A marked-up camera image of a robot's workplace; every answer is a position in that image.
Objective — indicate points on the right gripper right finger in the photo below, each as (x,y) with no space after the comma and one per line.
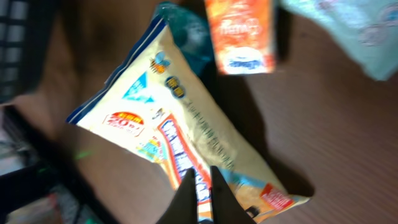
(225,207)

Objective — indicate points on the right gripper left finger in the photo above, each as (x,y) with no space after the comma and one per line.
(183,207)

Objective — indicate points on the large yellow white snack bag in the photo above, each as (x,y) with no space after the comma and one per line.
(154,106)

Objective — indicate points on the small orange snack pack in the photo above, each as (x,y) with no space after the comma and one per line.
(243,35)

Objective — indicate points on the teal mouthwash bottle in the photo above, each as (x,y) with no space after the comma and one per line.
(191,35)

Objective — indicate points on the mint green wipes pack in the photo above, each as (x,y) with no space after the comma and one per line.
(365,29)

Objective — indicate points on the grey plastic shopping basket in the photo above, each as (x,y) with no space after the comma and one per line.
(26,26)

